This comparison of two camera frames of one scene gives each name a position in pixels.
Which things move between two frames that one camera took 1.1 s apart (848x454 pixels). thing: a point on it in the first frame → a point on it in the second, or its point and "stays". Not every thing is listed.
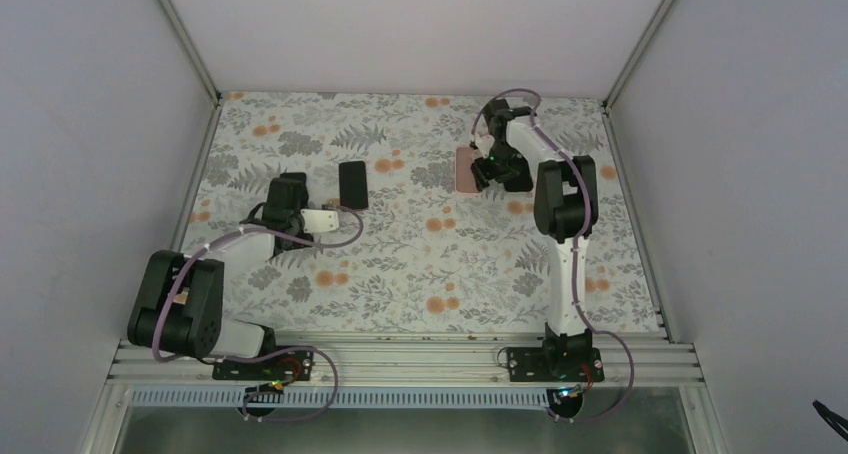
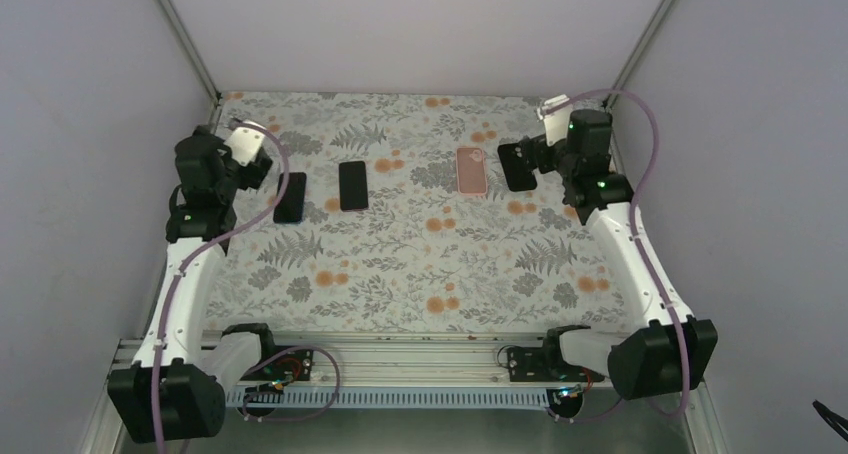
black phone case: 522,182 stays
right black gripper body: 499,168 → 565,163
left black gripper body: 294,222 → 228,188
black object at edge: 832,418 stays
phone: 353,184 stays
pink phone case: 465,182 stays
